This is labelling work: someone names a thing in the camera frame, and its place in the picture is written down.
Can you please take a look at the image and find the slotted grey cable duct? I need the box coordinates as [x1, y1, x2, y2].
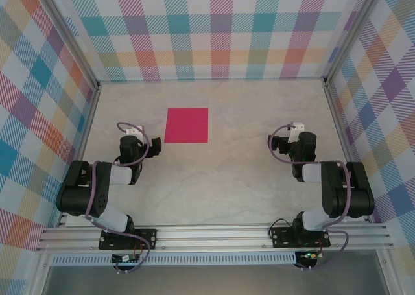
[48, 252, 301, 266]

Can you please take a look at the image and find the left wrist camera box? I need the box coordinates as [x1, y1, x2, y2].
[124, 123, 144, 136]

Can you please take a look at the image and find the controller board with green light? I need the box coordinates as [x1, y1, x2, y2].
[298, 250, 322, 263]

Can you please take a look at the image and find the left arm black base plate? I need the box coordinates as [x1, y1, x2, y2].
[98, 228, 159, 251]

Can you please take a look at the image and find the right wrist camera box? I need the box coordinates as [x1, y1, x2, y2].
[289, 121, 307, 143]

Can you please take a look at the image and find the aluminium frame post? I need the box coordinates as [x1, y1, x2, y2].
[322, 0, 390, 87]
[34, 0, 101, 90]

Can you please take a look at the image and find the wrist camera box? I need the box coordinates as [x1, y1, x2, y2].
[124, 123, 144, 136]
[289, 121, 307, 143]

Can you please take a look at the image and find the pink square cloth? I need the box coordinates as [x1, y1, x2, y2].
[163, 108, 209, 144]

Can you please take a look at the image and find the aluminium side rail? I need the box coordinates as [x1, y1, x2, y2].
[57, 82, 102, 228]
[324, 80, 374, 223]

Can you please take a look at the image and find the grey metal panel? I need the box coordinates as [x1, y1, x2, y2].
[40, 264, 390, 295]

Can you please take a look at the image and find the black controller board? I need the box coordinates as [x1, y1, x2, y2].
[111, 252, 141, 264]

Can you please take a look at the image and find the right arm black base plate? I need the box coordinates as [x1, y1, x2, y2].
[270, 226, 331, 249]

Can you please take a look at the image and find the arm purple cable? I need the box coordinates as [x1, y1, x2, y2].
[84, 122, 152, 273]
[268, 124, 353, 272]

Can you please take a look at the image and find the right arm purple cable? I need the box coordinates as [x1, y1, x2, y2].
[268, 124, 353, 272]

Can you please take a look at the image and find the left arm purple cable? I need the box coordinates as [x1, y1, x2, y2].
[84, 122, 152, 273]

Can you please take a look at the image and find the aluminium mounting rail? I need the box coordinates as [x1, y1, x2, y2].
[35, 222, 395, 253]

